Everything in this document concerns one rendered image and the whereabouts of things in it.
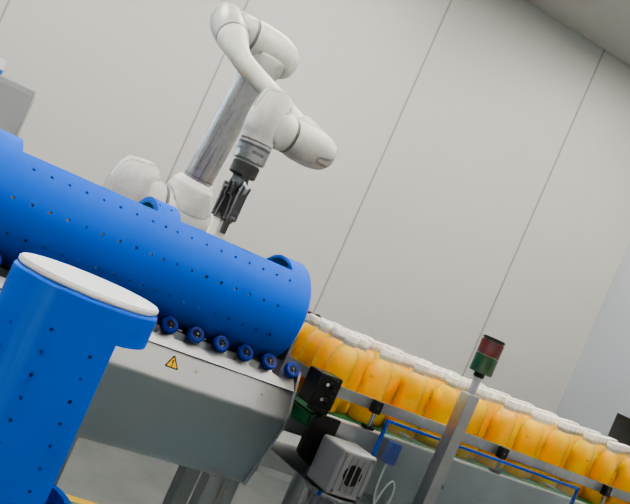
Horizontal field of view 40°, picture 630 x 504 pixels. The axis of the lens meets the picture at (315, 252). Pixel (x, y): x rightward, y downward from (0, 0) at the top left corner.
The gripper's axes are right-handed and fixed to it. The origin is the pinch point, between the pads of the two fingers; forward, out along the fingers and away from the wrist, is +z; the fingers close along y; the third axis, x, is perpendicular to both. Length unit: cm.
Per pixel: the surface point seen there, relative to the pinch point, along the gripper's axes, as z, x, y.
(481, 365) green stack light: 4, 65, 42
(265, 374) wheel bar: 28.9, 22.6, 15.3
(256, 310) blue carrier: 14.0, 10.8, 18.4
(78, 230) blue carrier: 12.2, -38.8, 18.3
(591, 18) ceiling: -219, 260, -199
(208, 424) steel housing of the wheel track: 46, 13, 16
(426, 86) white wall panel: -138, 194, -239
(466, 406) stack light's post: 15, 66, 42
